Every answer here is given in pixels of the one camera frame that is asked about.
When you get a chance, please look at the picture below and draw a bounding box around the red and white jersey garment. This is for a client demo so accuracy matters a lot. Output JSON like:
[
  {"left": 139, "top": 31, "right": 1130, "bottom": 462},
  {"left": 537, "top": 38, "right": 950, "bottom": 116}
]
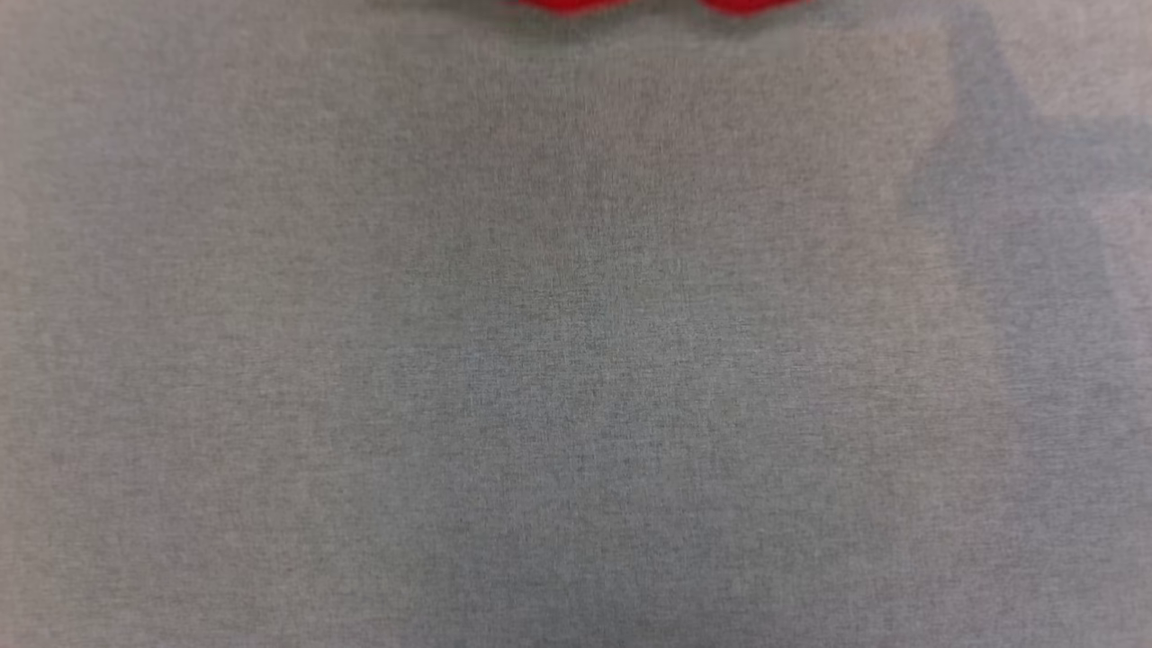
[{"left": 513, "top": 0, "right": 811, "bottom": 19}]

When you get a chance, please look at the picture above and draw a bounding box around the grey fabric sofa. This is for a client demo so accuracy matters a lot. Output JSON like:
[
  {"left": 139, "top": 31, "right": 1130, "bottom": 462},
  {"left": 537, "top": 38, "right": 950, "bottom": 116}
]
[{"left": 0, "top": 0, "right": 1152, "bottom": 648}]

